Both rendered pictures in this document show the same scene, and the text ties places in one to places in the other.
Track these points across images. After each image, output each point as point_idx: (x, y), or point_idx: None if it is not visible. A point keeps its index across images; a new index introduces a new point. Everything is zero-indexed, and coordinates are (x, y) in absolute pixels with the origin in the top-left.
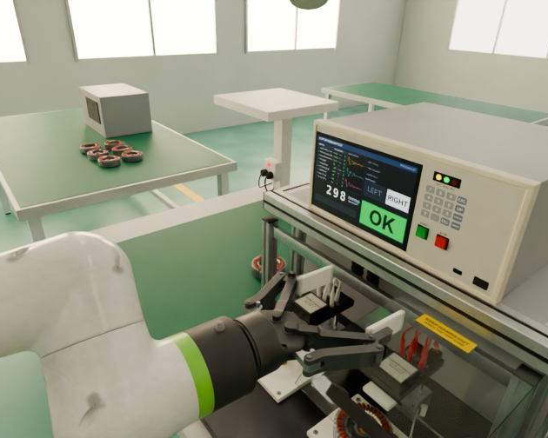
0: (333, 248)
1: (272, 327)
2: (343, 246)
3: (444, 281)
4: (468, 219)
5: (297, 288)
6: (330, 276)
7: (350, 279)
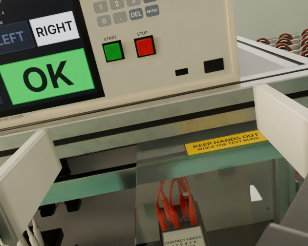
0: None
1: None
2: (11, 153)
3: (173, 95)
4: None
5: (1, 221)
6: (55, 155)
7: (52, 191)
